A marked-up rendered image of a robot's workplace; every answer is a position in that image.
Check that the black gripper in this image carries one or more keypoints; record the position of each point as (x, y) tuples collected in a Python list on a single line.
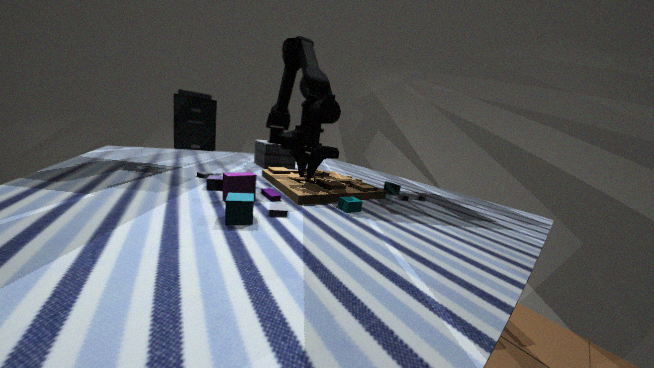
[(318, 152)]

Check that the tan wooden puzzle board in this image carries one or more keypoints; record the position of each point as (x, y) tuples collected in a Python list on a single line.
[(323, 187)]

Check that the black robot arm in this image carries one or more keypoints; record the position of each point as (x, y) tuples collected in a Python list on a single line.
[(319, 106)]

